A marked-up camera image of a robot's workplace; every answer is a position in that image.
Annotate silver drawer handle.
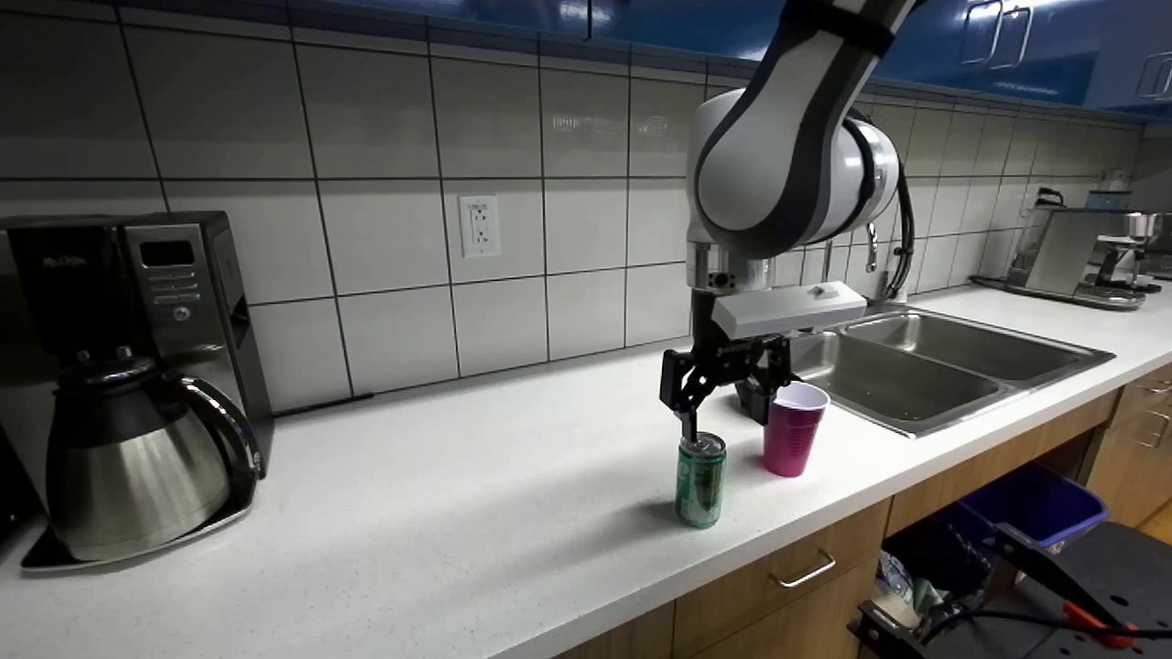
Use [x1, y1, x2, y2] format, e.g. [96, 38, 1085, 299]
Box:
[772, 549, 842, 597]

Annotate silver espresso machine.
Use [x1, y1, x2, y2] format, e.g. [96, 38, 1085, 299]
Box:
[1000, 183, 1172, 316]

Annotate black equipment cart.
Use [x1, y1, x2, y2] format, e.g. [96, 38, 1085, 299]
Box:
[851, 516, 1172, 659]

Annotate wooden lower cabinet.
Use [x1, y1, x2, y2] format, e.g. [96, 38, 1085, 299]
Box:
[551, 364, 1172, 659]

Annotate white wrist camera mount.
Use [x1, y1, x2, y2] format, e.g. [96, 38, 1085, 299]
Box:
[711, 278, 875, 345]

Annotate black coffee maker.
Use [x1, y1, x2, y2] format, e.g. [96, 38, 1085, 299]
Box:
[0, 208, 279, 580]

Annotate green soda can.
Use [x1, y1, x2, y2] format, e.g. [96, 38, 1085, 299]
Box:
[675, 430, 732, 531]

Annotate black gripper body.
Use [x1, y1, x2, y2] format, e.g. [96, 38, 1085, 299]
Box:
[685, 287, 790, 386]

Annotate blue upper cabinet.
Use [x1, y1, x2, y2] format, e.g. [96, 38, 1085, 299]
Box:
[0, 0, 1172, 128]

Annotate pink plastic cup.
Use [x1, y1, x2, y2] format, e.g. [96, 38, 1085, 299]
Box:
[763, 378, 833, 478]

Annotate stainless steel double sink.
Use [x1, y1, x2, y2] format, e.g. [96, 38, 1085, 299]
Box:
[785, 304, 1122, 444]

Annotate steel coffee carafe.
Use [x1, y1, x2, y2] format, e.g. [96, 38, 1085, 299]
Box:
[39, 352, 265, 566]

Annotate silver upper cabinet handle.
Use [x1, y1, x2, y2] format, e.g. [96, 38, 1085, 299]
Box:
[978, 0, 1036, 73]

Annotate red tool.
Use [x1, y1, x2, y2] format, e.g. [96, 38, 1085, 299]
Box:
[1053, 597, 1144, 653]

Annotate blue plastic bin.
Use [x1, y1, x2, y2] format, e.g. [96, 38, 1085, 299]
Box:
[954, 463, 1112, 561]

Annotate white wall outlet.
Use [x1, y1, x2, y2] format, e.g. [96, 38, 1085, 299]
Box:
[456, 194, 504, 262]

